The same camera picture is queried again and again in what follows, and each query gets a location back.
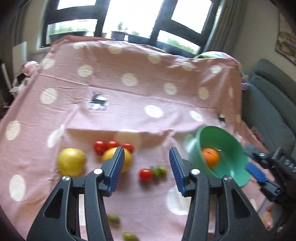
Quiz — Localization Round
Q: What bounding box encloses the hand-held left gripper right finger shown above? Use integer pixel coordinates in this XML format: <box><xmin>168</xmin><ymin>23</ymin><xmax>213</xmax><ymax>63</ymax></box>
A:
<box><xmin>169</xmin><ymin>147</ymin><xmax>269</xmax><ymax>241</ymax></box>

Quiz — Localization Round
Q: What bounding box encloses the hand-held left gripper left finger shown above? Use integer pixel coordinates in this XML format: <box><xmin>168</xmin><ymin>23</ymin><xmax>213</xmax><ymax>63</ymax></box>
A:
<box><xmin>26</xmin><ymin>146</ymin><xmax>125</xmax><ymax>241</ymax></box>

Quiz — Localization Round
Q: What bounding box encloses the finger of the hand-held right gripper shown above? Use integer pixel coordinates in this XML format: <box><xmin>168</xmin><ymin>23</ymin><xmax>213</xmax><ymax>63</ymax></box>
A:
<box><xmin>245</xmin><ymin>162</ymin><xmax>281</xmax><ymax>202</ymax></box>
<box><xmin>244</xmin><ymin>148</ymin><xmax>278</xmax><ymax>164</ymax></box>

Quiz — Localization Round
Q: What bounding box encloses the orange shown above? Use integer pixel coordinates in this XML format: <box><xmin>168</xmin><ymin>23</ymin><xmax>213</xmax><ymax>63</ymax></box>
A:
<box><xmin>201</xmin><ymin>148</ymin><xmax>220</xmax><ymax>168</ymax></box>

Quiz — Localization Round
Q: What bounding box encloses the green plastic bowl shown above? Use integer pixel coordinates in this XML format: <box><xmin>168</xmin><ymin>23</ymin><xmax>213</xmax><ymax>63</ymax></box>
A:
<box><xmin>188</xmin><ymin>126</ymin><xmax>252</xmax><ymax>188</ymax></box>

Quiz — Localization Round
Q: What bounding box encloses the person's right hand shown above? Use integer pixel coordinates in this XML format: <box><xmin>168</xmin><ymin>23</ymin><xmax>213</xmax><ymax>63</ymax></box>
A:
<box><xmin>261</xmin><ymin>202</ymin><xmax>275</xmax><ymax>231</ymax></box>

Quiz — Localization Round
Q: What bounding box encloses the grey sofa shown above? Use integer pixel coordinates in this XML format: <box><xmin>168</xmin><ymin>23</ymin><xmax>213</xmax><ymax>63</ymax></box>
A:
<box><xmin>240</xmin><ymin>58</ymin><xmax>296</xmax><ymax>163</ymax></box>

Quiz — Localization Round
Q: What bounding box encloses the pink polka dot cloth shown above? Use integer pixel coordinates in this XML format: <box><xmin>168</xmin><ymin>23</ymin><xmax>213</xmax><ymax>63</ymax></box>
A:
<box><xmin>0</xmin><ymin>35</ymin><xmax>273</xmax><ymax>241</ymax></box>

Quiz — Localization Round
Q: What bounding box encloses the beige curtain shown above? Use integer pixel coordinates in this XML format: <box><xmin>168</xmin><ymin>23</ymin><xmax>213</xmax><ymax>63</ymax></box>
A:
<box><xmin>203</xmin><ymin>0</ymin><xmax>249</xmax><ymax>57</ymax></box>

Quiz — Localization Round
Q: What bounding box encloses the long dark planter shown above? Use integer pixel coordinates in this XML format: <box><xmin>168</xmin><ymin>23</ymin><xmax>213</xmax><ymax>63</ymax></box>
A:
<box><xmin>127</xmin><ymin>34</ymin><xmax>151</xmax><ymax>45</ymax></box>
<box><xmin>49</xmin><ymin>31</ymin><xmax>88</xmax><ymax>44</ymax></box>

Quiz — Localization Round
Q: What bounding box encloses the round dark plant pot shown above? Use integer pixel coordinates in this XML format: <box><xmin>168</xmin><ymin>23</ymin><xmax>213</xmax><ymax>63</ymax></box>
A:
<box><xmin>110</xmin><ymin>31</ymin><xmax>128</xmax><ymax>41</ymax></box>

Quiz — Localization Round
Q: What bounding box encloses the black framed window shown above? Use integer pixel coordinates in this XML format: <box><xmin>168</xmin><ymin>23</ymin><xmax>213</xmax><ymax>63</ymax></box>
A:
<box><xmin>43</xmin><ymin>0</ymin><xmax>222</xmax><ymax>58</ymax></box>

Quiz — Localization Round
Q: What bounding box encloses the wall picture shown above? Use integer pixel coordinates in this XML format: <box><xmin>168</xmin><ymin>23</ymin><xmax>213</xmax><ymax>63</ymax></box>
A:
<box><xmin>275</xmin><ymin>14</ymin><xmax>296</xmax><ymax>63</ymax></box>

